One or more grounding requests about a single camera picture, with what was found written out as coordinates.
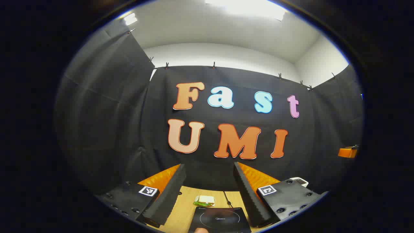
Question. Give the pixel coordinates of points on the large ceiling light panel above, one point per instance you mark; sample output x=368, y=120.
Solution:
x=249, y=8

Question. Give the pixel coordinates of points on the white toaster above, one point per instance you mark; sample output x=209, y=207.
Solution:
x=299, y=181

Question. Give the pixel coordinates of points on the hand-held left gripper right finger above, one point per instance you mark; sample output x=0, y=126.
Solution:
x=249, y=197

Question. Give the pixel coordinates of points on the black induction cooktop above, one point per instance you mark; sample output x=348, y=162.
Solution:
x=220, y=220

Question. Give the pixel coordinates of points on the row of black cloth clips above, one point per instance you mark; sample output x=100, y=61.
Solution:
x=213, y=65

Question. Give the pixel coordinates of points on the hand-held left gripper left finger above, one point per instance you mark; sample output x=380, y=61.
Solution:
x=168, y=197

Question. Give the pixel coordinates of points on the sandwich with lettuce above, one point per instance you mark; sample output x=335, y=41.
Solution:
x=205, y=199

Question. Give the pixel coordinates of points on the small ceiling light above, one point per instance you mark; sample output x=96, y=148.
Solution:
x=130, y=18

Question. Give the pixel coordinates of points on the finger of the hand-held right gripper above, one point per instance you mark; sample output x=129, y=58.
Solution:
x=347, y=152

